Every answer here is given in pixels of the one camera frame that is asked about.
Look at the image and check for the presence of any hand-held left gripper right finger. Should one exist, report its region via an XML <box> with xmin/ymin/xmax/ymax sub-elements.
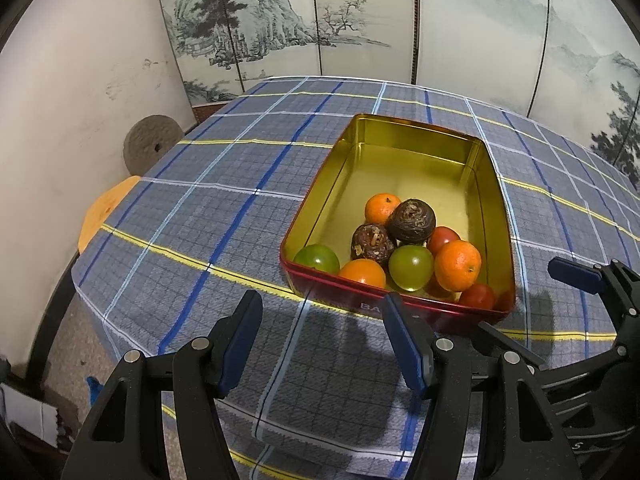
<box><xmin>382</xmin><ymin>292</ymin><xmax>576</xmax><ymax>480</ymax></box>

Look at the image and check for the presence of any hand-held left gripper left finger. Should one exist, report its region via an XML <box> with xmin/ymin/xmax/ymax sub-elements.
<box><xmin>60</xmin><ymin>290</ymin><xmax>264</xmax><ymax>480</ymax></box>

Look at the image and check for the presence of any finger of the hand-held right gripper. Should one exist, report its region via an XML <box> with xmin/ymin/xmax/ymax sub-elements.
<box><xmin>547</xmin><ymin>256</ymin><xmax>640</xmax><ymax>356</ymax></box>
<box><xmin>472</xmin><ymin>321</ymin><xmax>640</xmax><ymax>392</ymax></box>

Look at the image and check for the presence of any red tomato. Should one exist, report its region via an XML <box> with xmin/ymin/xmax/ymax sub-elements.
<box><xmin>427</xmin><ymin>226</ymin><xmax>462</xmax><ymax>256</ymax></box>
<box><xmin>458</xmin><ymin>282</ymin><xmax>496</xmax><ymax>309</ymax></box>

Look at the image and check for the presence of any green tomato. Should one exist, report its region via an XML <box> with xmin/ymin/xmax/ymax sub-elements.
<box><xmin>388</xmin><ymin>244</ymin><xmax>435</xmax><ymax>292</ymax></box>
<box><xmin>293</xmin><ymin>244</ymin><xmax>341</xmax><ymax>275</ymax></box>

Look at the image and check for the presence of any small orange mandarin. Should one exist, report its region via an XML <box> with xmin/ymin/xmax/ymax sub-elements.
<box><xmin>339</xmin><ymin>258</ymin><xmax>387</xmax><ymax>289</ymax></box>
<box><xmin>364</xmin><ymin>193</ymin><xmax>402</xmax><ymax>226</ymax></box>

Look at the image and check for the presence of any large orange mandarin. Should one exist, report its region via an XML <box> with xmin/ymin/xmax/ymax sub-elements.
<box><xmin>434</xmin><ymin>240</ymin><xmax>482</xmax><ymax>292</ymax></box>

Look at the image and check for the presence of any brown wrinkled passion fruit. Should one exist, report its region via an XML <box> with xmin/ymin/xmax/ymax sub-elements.
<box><xmin>350</xmin><ymin>223</ymin><xmax>397</xmax><ymax>267</ymax></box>
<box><xmin>389</xmin><ymin>199</ymin><xmax>437</xmax><ymax>243</ymax></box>

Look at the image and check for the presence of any red and gold tin box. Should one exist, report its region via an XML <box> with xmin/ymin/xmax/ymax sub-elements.
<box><xmin>279</xmin><ymin>112</ymin><xmax>517</xmax><ymax>336</ymax></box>

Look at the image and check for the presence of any blue plaid tablecloth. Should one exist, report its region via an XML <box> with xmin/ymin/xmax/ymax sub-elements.
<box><xmin>71</xmin><ymin>76</ymin><xmax>640</xmax><ymax>480</ymax></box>

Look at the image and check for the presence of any orange wooden stool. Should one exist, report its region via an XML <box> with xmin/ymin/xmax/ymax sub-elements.
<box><xmin>78</xmin><ymin>175</ymin><xmax>142</xmax><ymax>253</ymax></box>

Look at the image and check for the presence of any grey round millstone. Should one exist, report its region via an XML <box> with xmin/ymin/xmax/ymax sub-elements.
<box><xmin>123</xmin><ymin>115</ymin><xmax>185</xmax><ymax>173</ymax></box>

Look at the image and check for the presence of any white cardboard sheet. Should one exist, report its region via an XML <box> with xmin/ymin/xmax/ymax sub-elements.
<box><xmin>0</xmin><ymin>382</ymin><xmax>57</xmax><ymax>448</ymax></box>

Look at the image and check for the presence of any painted landscape folding screen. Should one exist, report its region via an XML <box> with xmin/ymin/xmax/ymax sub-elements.
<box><xmin>152</xmin><ymin>0</ymin><xmax>640</xmax><ymax>186</ymax></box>

